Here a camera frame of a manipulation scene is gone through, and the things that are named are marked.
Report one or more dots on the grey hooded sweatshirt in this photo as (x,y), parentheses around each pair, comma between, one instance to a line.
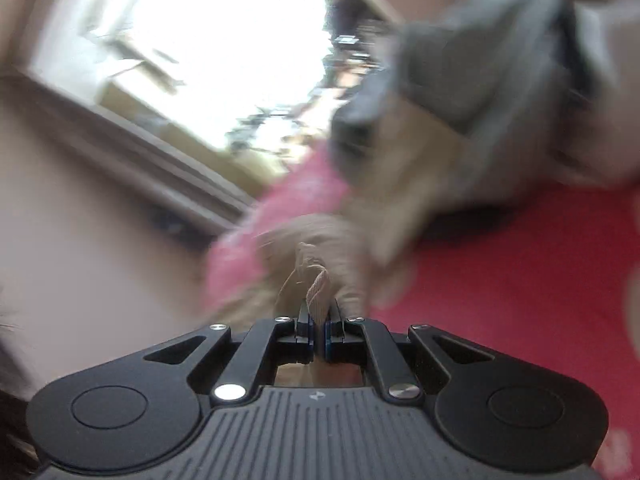
(498,72)

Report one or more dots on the grey beige curtain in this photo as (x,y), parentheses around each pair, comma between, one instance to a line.
(130,155)

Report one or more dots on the pink floral bed blanket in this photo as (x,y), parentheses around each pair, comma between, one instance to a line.
(525,343)

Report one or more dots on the beige khaki trousers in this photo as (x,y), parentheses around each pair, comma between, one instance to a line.
(407,187)

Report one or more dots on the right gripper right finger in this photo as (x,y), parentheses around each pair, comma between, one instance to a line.
(376,351)

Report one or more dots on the white garment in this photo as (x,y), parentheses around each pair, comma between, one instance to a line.
(598,140)

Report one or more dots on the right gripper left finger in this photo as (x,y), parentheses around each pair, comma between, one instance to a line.
(255,354)

